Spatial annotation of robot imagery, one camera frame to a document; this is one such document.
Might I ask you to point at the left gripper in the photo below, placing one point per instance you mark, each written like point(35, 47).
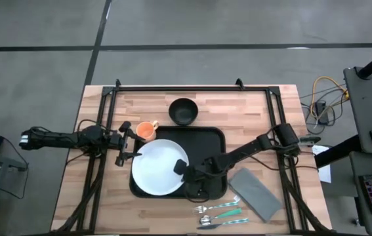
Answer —
point(115, 141)

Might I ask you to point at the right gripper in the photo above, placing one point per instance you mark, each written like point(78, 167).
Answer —
point(195, 177)

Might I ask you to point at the orange mug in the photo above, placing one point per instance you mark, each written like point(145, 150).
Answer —
point(144, 130)

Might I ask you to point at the white round plate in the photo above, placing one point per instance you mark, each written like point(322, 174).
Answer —
point(156, 170)

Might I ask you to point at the black bowl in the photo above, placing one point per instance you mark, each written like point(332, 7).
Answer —
point(183, 111)

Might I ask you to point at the grey cloth napkin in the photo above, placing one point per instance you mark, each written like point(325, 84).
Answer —
point(254, 195)

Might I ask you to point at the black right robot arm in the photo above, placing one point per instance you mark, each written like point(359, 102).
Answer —
point(248, 147)

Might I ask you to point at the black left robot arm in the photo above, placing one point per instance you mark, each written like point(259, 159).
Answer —
point(57, 138)

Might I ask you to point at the black serving tray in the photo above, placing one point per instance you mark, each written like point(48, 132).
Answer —
point(205, 141)

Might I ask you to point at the dark green clamp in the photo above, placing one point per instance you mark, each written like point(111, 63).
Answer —
point(310, 140)

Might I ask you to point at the white paper sheet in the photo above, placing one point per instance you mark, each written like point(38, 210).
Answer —
point(325, 173)

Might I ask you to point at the black desk leg bar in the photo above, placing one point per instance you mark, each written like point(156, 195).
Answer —
point(333, 152)

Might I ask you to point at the black power adapter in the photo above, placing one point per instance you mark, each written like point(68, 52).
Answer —
point(321, 109)

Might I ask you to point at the grey desk with keyboard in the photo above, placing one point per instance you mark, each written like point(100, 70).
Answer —
point(358, 164)

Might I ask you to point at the grey desk with pole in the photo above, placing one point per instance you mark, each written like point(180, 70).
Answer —
point(369, 105)

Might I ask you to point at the black aluminium table frame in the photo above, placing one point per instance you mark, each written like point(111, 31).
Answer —
point(189, 88)

